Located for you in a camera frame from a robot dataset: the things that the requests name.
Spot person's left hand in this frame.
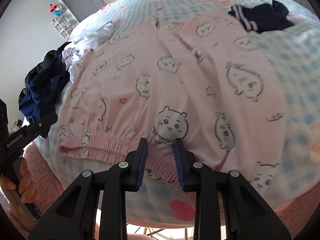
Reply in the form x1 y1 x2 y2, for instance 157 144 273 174
0 157 40 228

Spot white garment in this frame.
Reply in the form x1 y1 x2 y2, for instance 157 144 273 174
62 21 115 83

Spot red and blue plush toy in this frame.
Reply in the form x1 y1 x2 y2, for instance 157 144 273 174
49 4 65 17

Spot navy blue garment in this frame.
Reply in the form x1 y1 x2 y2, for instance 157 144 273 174
19 55 73 139

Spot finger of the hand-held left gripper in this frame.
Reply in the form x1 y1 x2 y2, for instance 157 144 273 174
24 113 58 144

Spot pink fluffy bed sheet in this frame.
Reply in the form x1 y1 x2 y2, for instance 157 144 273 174
24 142 320 240

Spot checked cartoon print blanket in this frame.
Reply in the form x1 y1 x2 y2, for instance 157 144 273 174
35 0 320 228

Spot white shelf rack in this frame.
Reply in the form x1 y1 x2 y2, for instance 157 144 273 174
51 15 76 40

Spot navy striped folded garment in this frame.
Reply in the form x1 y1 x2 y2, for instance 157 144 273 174
227 0 295 34

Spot pink cartoon print pants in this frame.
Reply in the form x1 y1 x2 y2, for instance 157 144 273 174
57 12 290 191

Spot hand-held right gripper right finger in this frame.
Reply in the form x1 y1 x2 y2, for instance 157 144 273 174
173 138 292 240

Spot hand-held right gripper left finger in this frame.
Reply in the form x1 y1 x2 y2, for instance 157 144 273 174
29 138 148 240

